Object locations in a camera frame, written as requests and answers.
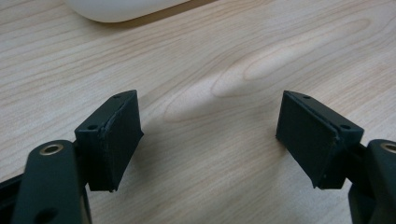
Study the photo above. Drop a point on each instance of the white bowl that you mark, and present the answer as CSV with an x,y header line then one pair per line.
x,y
124,9

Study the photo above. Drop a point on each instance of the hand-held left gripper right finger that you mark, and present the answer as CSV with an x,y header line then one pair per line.
x,y
311,140

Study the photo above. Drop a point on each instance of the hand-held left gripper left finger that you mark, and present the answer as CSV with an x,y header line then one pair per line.
x,y
109,146

